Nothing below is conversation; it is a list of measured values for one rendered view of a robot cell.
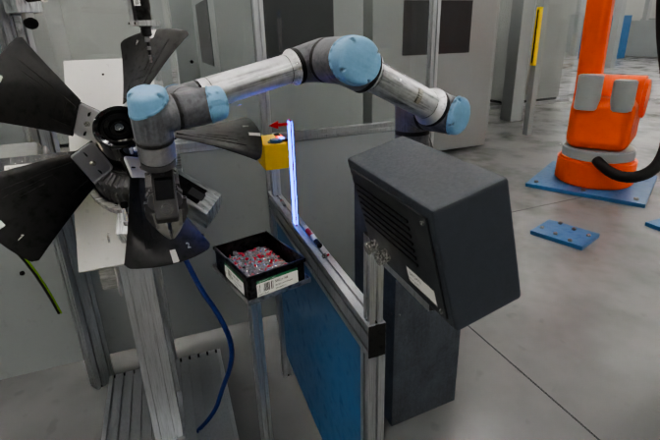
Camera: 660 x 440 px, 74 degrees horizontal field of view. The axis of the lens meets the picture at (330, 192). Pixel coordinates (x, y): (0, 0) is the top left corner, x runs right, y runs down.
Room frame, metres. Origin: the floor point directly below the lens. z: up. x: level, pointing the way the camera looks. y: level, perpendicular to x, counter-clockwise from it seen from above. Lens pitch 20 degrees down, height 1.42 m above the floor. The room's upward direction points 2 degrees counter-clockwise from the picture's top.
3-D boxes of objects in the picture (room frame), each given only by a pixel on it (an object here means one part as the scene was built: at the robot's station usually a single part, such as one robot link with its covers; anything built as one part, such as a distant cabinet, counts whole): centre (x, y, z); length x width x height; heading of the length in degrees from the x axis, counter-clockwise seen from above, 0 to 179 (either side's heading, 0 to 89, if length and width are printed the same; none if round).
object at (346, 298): (1.18, 0.06, 0.82); 0.90 x 0.04 x 0.08; 20
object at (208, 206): (1.19, 0.40, 0.98); 0.20 x 0.16 x 0.20; 20
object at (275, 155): (1.55, 0.20, 1.02); 0.16 x 0.10 x 0.11; 20
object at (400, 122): (1.48, -0.29, 1.18); 0.13 x 0.12 x 0.14; 35
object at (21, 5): (1.51, 0.95, 1.54); 0.10 x 0.07 x 0.08; 55
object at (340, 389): (1.18, 0.06, 0.45); 0.82 x 0.01 x 0.66; 20
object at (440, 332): (1.48, -0.29, 0.50); 0.30 x 0.30 x 1.00; 24
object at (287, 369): (1.58, 0.21, 0.39); 0.04 x 0.04 x 0.78; 20
